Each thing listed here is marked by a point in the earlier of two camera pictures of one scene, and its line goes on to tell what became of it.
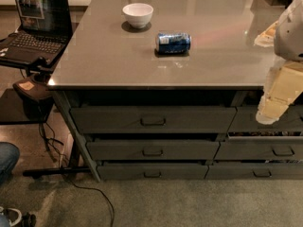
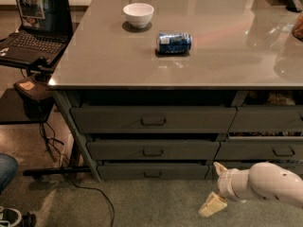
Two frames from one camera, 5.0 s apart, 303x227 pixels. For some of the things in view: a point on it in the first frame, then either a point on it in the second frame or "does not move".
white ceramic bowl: [137, 14] does not move
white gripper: [290, 35] -> [225, 183]
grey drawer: [151, 119] does not move
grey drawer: [148, 172] does not move
